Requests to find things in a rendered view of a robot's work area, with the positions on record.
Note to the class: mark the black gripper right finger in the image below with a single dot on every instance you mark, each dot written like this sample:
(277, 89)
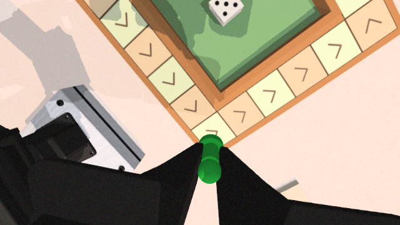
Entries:
(244, 198)

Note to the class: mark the green game pawn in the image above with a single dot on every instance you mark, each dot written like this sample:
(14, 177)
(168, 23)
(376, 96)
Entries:
(209, 170)

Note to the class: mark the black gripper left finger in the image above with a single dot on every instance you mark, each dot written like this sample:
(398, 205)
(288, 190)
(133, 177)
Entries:
(99, 195)

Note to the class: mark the white die with black pips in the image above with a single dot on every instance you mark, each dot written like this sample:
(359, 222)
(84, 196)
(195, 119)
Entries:
(225, 10)

